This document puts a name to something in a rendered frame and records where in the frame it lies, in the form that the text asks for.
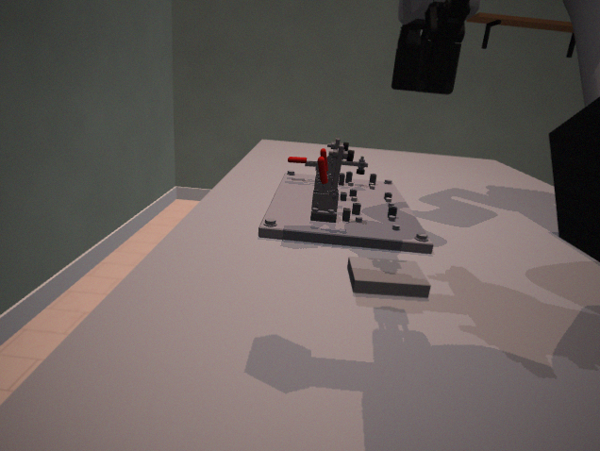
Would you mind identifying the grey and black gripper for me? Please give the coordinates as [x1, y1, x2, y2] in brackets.
[392, 0, 481, 94]

